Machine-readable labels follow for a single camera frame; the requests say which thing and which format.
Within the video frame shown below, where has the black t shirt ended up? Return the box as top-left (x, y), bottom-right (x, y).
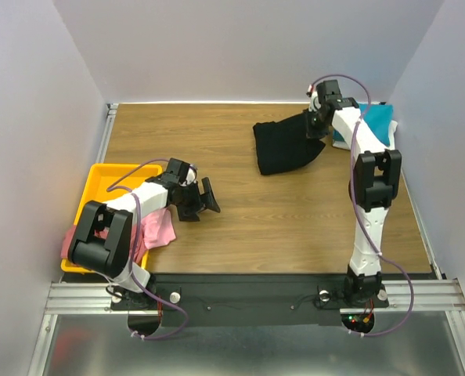
top-left (253, 113), bottom-right (325, 175)

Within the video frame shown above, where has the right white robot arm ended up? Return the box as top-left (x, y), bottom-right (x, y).
top-left (306, 79), bottom-right (402, 304)

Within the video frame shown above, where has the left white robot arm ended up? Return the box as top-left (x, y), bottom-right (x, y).
top-left (67, 158), bottom-right (221, 294)

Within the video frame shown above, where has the light pink t shirt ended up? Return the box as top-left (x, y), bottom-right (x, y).
top-left (139, 208), bottom-right (176, 250)

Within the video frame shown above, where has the white folded t shirt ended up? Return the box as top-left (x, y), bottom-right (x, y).
top-left (331, 120), bottom-right (398, 150)

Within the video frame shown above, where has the dark red t shirt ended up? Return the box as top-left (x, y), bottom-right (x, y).
top-left (60, 225), bottom-right (149, 274)

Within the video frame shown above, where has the teal folded t shirt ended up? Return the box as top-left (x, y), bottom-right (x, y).
top-left (332, 102), bottom-right (395, 149)

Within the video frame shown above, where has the yellow plastic bin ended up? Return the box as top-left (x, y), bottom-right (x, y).
top-left (59, 163), bottom-right (164, 274)

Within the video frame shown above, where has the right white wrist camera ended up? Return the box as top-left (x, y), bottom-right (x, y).
top-left (306, 84), bottom-right (320, 112)

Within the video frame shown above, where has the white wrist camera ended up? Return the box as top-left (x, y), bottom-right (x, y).
top-left (182, 164), bottom-right (197, 186)
top-left (306, 84), bottom-right (320, 112)

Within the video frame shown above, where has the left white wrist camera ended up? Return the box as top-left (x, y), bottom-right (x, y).
top-left (182, 164), bottom-right (197, 186)

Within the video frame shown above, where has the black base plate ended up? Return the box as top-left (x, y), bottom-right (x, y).
top-left (107, 273), bottom-right (388, 329)

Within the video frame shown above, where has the aluminium frame rail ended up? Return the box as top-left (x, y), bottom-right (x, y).
top-left (27, 102), bottom-right (120, 376)

